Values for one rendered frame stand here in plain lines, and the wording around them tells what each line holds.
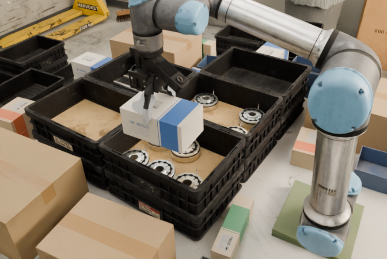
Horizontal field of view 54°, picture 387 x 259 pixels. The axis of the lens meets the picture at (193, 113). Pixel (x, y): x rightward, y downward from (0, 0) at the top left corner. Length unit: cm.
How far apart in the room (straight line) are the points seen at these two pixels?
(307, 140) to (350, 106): 80
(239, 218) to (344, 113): 60
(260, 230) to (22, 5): 409
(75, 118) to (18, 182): 44
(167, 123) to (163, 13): 29
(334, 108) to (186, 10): 37
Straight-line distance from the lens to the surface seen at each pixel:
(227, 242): 120
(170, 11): 88
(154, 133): 106
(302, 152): 150
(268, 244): 128
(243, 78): 182
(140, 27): 94
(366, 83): 79
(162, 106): 107
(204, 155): 136
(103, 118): 160
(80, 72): 198
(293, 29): 92
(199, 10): 87
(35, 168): 132
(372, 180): 151
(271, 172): 151
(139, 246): 108
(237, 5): 95
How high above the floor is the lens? 172
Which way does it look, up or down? 35 degrees down
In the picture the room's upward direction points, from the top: 2 degrees counter-clockwise
